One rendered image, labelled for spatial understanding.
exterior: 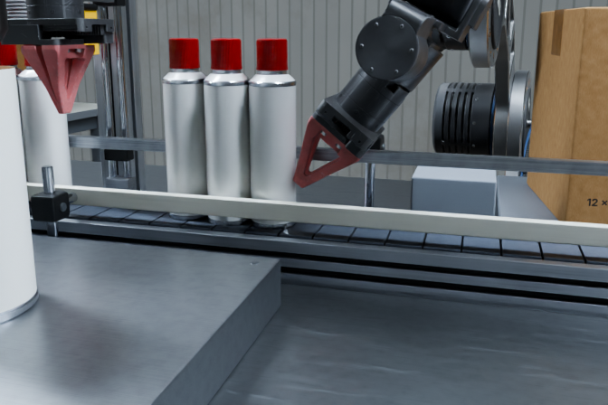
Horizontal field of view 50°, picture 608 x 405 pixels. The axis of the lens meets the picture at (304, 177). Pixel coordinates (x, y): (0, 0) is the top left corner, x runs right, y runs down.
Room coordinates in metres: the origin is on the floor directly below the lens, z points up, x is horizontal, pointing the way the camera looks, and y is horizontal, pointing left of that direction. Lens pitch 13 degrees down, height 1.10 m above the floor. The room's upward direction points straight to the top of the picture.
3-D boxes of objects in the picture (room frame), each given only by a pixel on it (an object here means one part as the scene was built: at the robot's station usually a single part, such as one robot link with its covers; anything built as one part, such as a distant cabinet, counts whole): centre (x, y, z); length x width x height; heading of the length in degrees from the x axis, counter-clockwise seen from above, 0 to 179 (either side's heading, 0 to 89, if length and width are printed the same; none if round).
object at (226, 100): (0.72, 0.08, 0.98); 0.05 x 0.05 x 0.20
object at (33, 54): (0.70, 0.25, 1.05); 0.07 x 0.07 x 0.09; 74
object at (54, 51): (0.71, 0.27, 1.05); 0.07 x 0.07 x 0.09; 74
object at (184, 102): (0.74, 0.13, 0.98); 0.05 x 0.05 x 0.20
